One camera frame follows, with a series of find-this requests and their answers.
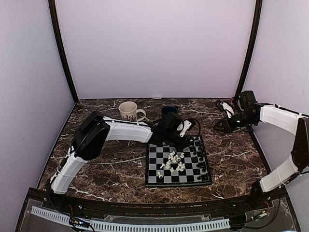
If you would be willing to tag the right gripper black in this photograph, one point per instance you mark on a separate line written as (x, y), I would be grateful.
(228, 127)

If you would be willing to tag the dark blue mug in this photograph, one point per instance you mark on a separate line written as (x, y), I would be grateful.
(169, 108)

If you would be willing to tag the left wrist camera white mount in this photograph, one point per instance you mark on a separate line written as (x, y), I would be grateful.
(184, 127)

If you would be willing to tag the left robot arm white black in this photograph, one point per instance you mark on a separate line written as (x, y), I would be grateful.
(96, 129)

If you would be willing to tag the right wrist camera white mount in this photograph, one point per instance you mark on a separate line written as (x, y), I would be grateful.
(224, 106)

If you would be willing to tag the black frame post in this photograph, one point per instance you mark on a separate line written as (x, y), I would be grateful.
(61, 50)
(250, 48)

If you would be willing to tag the white perforated cable duct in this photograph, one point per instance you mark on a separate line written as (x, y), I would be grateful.
(123, 224)

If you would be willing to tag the black silver chess board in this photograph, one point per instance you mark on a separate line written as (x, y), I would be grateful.
(180, 168)

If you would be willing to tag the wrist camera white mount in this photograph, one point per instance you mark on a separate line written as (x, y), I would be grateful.
(224, 106)
(184, 127)

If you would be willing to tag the left black frame post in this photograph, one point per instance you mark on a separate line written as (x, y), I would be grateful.
(61, 50)

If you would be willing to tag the cream floral mug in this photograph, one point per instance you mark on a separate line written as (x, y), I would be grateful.
(129, 112)

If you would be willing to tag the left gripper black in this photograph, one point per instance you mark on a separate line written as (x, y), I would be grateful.
(185, 141)

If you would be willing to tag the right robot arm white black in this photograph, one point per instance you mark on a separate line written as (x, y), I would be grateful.
(283, 135)

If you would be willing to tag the black front rail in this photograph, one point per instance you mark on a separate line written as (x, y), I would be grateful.
(98, 209)

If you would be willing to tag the right black frame post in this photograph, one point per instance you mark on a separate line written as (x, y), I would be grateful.
(250, 48)

